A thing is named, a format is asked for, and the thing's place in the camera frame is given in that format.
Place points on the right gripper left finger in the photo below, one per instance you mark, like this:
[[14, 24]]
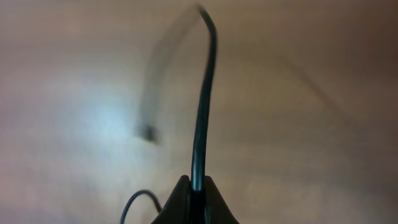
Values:
[[176, 209]]

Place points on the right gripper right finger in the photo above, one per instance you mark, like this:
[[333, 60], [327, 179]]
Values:
[[216, 209]]

